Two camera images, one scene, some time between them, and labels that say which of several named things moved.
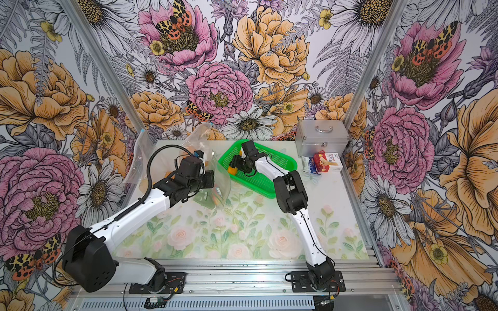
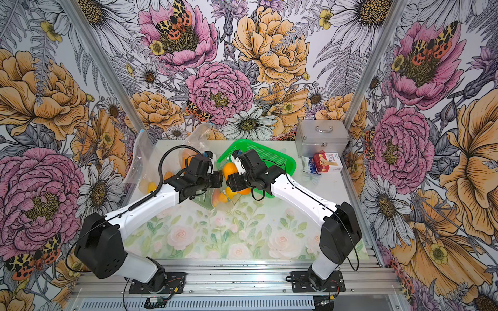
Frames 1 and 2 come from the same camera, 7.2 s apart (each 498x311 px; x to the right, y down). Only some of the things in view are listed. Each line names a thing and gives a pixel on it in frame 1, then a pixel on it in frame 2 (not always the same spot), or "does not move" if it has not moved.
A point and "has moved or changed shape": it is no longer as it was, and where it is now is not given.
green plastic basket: (253, 183) does not move
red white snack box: (327, 162) does not move
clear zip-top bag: (196, 140) does not move
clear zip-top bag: (216, 197) has moved or changed shape
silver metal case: (314, 136) does not move
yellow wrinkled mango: (233, 170) -> (229, 193)
